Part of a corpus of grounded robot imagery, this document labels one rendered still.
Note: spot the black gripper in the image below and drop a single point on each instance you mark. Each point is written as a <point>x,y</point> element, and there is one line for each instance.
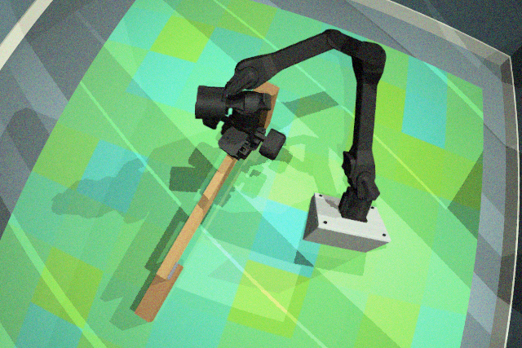
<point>272,143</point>

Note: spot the long wooden rail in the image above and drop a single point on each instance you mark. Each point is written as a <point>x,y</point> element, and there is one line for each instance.
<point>197,215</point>

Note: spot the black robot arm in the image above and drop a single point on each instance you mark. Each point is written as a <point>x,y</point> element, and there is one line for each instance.
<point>368,62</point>

